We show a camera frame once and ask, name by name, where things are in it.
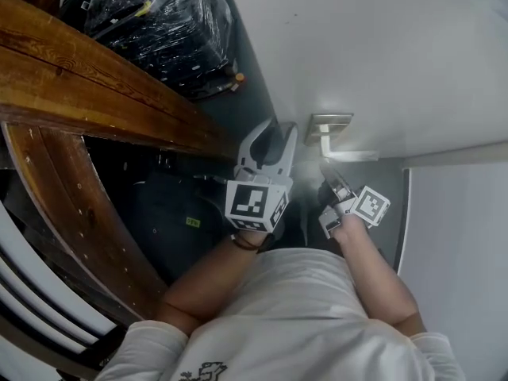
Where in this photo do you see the white printed shirt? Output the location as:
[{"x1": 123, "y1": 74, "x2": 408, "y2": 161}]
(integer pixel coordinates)
[{"x1": 92, "y1": 247, "x2": 466, "y2": 381}]

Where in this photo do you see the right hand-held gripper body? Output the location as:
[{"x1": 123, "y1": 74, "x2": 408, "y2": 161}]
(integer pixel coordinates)
[{"x1": 317, "y1": 185, "x2": 392, "y2": 240}]

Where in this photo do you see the white door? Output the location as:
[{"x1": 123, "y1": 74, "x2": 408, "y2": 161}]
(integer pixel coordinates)
[{"x1": 220, "y1": 0, "x2": 508, "y2": 163}]

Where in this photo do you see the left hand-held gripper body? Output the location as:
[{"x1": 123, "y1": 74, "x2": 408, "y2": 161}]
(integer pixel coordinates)
[{"x1": 224, "y1": 160, "x2": 295, "y2": 234}]

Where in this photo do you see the person's right forearm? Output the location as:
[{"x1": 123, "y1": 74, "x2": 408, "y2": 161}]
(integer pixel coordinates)
[{"x1": 330, "y1": 214, "x2": 429, "y2": 337}]

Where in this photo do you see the brown wooden table beam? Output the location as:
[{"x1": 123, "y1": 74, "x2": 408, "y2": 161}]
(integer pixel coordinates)
[{"x1": 0, "y1": 0, "x2": 241, "y2": 164}]

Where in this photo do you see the black wrist band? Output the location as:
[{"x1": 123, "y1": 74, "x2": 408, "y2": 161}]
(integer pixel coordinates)
[{"x1": 229, "y1": 231, "x2": 275, "y2": 254}]

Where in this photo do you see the black plastic-wrapped bundle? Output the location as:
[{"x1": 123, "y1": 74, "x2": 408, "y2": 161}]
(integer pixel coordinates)
[{"x1": 58, "y1": 0, "x2": 240, "y2": 103}]

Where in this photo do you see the silver door lever handle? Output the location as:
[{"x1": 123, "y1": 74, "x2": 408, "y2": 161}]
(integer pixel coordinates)
[{"x1": 316, "y1": 123, "x2": 379, "y2": 163}]

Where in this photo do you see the white slatted radiator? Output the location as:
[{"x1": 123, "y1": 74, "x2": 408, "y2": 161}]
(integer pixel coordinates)
[{"x1": 0, "y1": 200, "x2": 121, "y2": 381}]

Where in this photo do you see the curved brown wooden table leg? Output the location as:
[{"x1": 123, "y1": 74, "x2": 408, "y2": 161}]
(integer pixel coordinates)
[{"x1": 0, "y1": 120, "x2": 169, "y2": 329}]

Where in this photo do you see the black bag with green label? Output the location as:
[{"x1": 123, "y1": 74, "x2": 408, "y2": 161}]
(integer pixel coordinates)
[{"x1": 133, "y1": 167, "x2": 233, "y2": 287}]

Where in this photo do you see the person's left forearm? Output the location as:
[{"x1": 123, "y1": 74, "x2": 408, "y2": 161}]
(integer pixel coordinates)
[{"x1": 156, "y1": 232, "x2": 275, "y2": 337}]

